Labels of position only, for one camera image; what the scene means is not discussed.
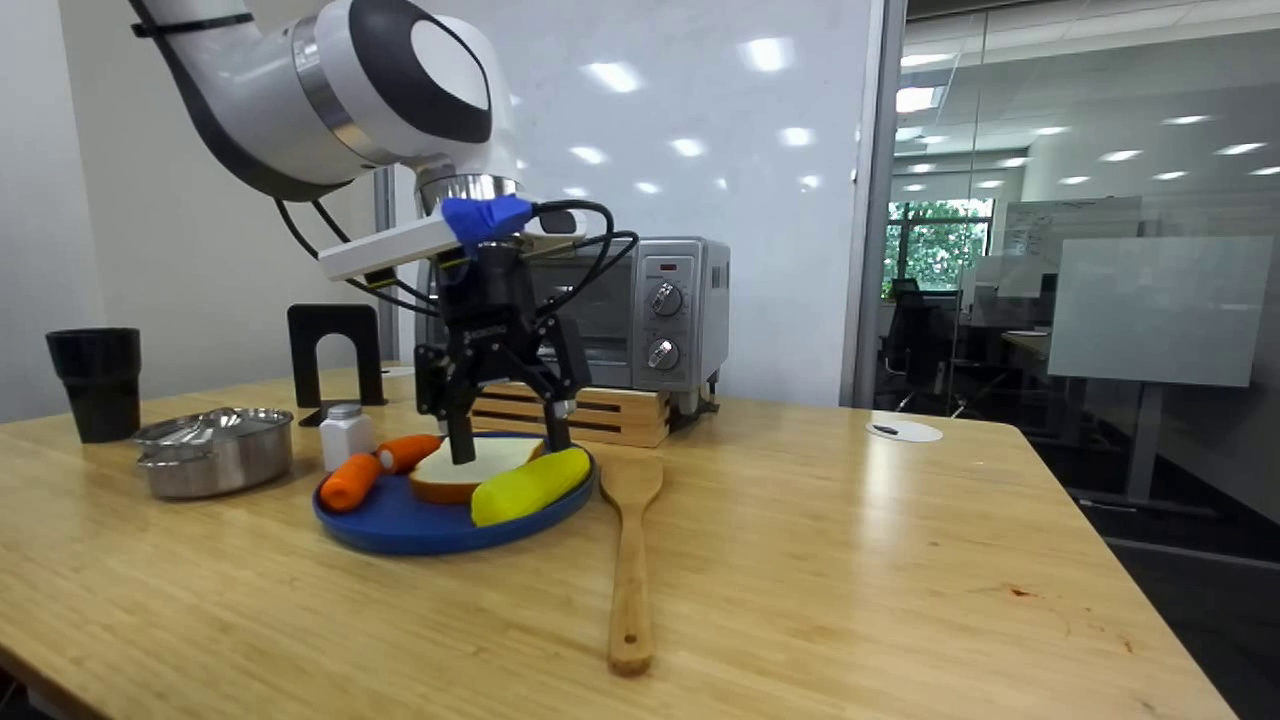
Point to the metal bowl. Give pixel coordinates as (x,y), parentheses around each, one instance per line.
(214,452)

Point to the blue round plate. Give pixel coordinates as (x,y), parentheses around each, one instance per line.
(401,523)

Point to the black cup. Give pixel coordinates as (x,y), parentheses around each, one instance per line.
(99,385)

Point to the yellow banana toy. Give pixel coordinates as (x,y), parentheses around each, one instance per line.
(528,486)

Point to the freestanding whiteboard on stand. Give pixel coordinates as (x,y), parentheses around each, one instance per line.
(1156,312)

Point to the black metal bookend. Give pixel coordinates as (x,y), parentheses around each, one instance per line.
(307,354)

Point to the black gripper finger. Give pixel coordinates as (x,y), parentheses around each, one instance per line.
(462,412)
(557,403)

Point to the wooden slatted trivet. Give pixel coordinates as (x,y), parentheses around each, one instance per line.
(613,419)

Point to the small white bottle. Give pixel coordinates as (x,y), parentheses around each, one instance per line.
(345,438)

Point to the toy bread slice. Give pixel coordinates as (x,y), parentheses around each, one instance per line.
(462,473)

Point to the grey glass wall post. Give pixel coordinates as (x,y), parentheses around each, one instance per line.
(873,203)

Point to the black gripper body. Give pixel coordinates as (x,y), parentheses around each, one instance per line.
(489,294)

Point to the wooden spatula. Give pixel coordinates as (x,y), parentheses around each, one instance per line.
(628,560)

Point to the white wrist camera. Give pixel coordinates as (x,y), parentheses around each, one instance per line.
(401,246)

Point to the silver toaster oven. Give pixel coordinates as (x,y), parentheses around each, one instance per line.
(652,321)

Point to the large wall whiteboard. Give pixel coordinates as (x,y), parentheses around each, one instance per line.
(744,175)

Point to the orange toy carrot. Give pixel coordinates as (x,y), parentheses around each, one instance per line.
(359,480)

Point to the black office chair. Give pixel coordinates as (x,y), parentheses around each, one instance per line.
(921,340)

